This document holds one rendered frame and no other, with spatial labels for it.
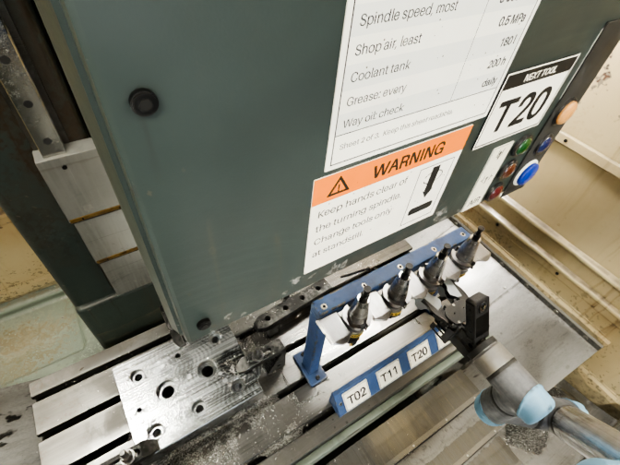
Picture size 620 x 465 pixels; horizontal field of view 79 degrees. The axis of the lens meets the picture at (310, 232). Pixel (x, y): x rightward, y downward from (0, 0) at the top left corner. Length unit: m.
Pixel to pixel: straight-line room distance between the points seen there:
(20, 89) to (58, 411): 0.74
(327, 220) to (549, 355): 1.29
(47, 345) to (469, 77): 1.59
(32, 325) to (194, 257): 1.53
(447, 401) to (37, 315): 1.49
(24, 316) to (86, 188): 0.90
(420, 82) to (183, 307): 0.22
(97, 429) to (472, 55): 1.07
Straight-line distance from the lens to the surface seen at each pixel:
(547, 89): 0.42
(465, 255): 0.98
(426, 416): 1.30
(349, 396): 1.05
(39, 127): 0.91
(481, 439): 1.38
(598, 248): 1.38
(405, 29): 0.24
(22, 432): 1.48
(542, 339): 1.52
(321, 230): 0.29
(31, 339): 1.73
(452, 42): 0.27
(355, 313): 0.79
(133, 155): 0.19
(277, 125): 0.21
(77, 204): 1.01
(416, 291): 0.90
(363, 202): 0.30
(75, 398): 1.19
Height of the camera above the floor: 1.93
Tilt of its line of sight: 48 degrees down
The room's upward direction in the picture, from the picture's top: 7 degrees clockwise
